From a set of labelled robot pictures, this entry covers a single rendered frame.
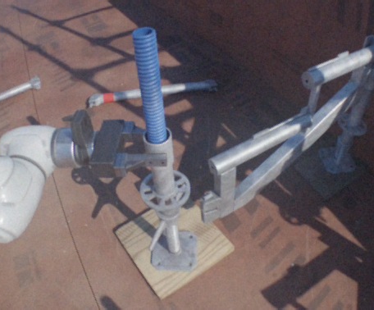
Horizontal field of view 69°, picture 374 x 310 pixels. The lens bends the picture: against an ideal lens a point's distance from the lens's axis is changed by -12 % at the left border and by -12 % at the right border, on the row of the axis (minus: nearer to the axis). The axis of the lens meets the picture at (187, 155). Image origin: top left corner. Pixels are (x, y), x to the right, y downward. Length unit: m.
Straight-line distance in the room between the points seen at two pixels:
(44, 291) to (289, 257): 0.85
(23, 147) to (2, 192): 0.13
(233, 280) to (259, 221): 0.25
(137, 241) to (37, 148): 0.56
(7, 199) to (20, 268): 0.66
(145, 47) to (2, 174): 0.34
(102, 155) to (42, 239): 0.68
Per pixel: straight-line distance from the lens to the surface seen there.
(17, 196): 0.60
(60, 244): 1.20
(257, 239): 1.12
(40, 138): 0.69
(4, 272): 1.26
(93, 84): 1.87
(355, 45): 1.31
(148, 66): 0.51
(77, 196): 1.29
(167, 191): 0.73
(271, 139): 0.85
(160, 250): 1.06
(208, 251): 1.06
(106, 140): 0.65
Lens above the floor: 0.98
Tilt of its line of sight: 47 degrees down
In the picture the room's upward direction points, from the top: 3 degrees counter-clockwise
